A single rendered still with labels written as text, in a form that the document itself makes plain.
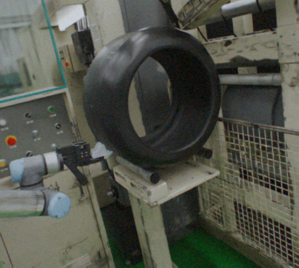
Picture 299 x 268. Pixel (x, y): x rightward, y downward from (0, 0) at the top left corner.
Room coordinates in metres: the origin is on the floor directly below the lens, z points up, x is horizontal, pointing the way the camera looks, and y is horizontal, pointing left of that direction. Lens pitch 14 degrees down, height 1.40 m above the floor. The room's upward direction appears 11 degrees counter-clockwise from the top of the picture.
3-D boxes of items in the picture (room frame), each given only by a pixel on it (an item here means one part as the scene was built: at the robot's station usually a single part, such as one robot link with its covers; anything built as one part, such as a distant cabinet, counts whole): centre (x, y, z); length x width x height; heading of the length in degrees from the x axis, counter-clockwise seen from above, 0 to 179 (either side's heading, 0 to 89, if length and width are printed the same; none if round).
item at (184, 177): (1.24, -0.02, 0.80); 0.37 x 0.36 x 0.02; 118
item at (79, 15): (2.01, 0.38, 1.66); 0.60 x 0.03 x 0.03; 28
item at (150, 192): (1.17, 0.11, 0.84); 0.36 x 0.09 x 0.06; 28
